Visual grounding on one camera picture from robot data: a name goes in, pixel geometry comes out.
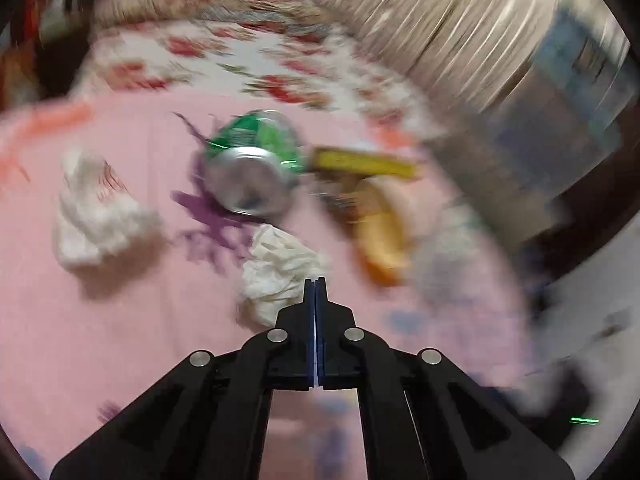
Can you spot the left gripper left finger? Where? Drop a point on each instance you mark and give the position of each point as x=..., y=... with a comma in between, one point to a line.
x=207, y=417

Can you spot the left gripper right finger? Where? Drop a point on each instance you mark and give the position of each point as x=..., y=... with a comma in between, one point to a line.
x=421, y=416

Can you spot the white tissue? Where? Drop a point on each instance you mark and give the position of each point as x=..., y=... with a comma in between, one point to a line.
x=275, y=272

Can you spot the clear plastic floral bottle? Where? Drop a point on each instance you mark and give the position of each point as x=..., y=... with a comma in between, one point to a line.
x=449, y=266

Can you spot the pink paper noodle cup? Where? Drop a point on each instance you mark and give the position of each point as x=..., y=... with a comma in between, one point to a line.
x=393, y=216

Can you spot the white paper wrapper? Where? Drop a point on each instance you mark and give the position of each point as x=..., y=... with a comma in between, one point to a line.
x=96, y=216

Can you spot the crushed green soda can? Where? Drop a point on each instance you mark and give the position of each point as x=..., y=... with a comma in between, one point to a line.
x=252, y=166

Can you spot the yellow spice box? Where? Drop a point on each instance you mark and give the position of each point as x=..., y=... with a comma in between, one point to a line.
x=362, y=163

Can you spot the pink floral blanket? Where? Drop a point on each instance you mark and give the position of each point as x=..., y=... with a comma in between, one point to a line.
x=76, y=348

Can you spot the white red floral bedsheet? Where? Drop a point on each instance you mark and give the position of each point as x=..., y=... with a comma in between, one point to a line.
x=331, y=75

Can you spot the beige leaf pattern curtain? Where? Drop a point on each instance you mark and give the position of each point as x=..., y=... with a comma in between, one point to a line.
x=473, y=50

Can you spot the folded patterned quilt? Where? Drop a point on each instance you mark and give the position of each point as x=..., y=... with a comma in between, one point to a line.
x=294, y=17

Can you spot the clear storage box blue handle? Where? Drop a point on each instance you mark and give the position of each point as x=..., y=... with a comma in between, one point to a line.
x=545, y=133

